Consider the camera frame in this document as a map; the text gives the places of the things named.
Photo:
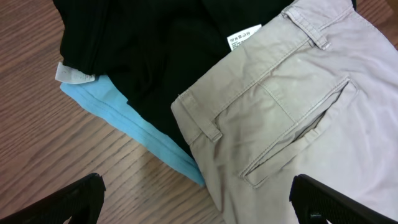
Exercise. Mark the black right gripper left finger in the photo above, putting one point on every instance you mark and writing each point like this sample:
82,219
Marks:
79,203

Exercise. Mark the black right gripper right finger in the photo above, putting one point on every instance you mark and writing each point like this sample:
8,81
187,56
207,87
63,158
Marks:
317,203

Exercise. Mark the beige shorts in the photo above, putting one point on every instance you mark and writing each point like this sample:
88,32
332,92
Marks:
314,91

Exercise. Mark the light blue shirt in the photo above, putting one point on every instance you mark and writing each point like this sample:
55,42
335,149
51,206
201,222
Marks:
102,99

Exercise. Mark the black shirt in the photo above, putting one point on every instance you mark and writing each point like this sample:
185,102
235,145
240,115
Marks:
153,51

